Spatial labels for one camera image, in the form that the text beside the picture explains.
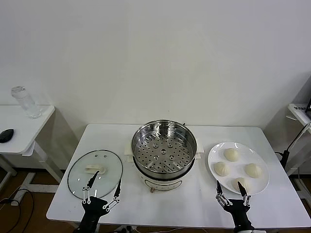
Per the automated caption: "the white desk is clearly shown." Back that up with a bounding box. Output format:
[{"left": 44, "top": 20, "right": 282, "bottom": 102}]
[{"left": 284, "top": 103, "right": 311, "bottom": 202}]

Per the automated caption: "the white oval plate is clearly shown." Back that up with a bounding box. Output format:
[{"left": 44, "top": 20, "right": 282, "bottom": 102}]
[{"left": 207, "top": 141, "right": 270, "bottom": 196}]

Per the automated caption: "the white side table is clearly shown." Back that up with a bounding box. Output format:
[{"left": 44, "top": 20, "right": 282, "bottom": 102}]
[{"left": 0, "top": 104, "right": 64, "bottom": 192}]

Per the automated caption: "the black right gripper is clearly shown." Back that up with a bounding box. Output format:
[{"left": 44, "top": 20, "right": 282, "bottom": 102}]
[{"left": 215, "top": 181, "right": 255, "bottom": 233}]

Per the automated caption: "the clear glass bottle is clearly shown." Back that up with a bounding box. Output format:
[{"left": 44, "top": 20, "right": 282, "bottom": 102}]
[{"left": 11, "top": 86, "right": 44, "bottom": 119}]

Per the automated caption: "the glass pot lid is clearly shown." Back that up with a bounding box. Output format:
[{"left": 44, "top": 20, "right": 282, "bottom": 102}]
[{"left": 67, "top": 150, "right": 123, "bottom": 200}]

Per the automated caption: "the black computer mouse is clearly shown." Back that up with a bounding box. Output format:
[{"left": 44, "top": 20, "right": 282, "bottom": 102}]
[{"left": 0, "top": 128, "right": 15, "bottom": 143}]

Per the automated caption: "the white steamed baozi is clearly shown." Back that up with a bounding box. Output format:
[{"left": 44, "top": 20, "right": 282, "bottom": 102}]
[
  {"left": 223, "top": 148, "right": 240, "bottom": 162},
  {"left": 232, "top": 177, "right": 252, "bottom": 194},
  {"left": 244, "top": 163, "right": 265, "bottom": 178},
  {"left": 213, "top": 161, "right": 230, "bottom": 177}
]

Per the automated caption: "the black floor cable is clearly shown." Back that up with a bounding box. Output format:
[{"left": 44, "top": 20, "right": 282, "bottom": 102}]
[{"left": 0, "top": 188, "right": 35, "bottom": 233}]

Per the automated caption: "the black cable with plug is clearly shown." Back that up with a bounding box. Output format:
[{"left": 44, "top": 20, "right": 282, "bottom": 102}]
[{"left": 274, "top": 122, "right": 311, "bottom": 170}]

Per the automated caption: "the perforated steel steamer basket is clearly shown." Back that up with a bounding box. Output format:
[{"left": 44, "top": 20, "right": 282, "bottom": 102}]
[{"left": 123, "top": 118, "right": 205, "bottom": 180}]

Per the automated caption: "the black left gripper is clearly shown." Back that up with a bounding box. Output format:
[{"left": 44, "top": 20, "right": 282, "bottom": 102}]
[{"left": 77, "top": 170, "right": 122, "bottom": 233}]

